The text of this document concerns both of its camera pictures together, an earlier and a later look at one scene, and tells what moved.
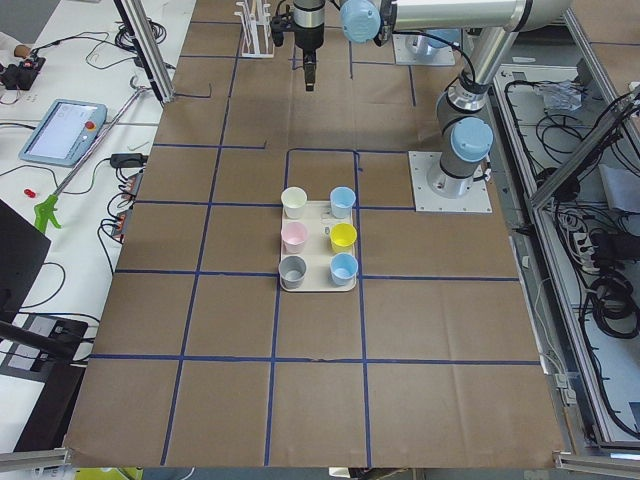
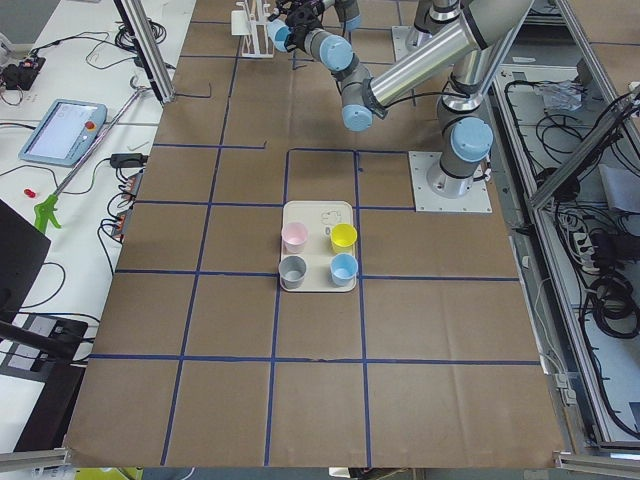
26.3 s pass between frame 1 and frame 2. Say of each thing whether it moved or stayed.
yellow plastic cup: stayed
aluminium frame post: stayed
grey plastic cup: stayed
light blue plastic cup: moved
